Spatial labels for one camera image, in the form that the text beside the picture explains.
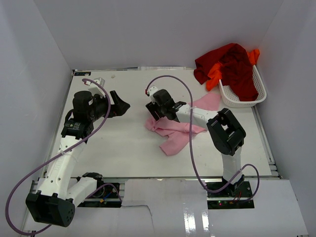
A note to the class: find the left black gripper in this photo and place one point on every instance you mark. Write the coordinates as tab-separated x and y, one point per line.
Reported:
120	106

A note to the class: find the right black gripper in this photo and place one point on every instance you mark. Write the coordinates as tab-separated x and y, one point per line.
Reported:
152	106

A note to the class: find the pink t shirt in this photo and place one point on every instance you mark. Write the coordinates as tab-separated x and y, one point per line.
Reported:
177	133

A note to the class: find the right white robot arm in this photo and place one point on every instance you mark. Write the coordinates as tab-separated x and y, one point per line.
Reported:
226	132

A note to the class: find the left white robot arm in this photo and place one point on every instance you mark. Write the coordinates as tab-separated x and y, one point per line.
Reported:
54	202

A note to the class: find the black label sticker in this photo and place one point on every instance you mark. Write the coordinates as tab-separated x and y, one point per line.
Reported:
82	73

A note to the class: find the orange t shirt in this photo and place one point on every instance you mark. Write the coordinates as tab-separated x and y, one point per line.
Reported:
215	72

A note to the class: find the dark red t shirt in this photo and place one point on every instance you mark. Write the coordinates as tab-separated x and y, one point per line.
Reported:
236	70

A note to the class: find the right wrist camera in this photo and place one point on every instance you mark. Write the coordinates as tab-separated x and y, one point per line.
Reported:
151	91

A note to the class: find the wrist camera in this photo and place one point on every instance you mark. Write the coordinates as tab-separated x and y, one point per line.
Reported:
151	91
96	87

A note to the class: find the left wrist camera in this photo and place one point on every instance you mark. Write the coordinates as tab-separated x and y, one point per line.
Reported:
96	87

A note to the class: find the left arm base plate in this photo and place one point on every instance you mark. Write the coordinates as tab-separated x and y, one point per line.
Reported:
107	197

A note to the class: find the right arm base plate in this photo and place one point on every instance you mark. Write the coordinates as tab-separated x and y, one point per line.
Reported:
226	200

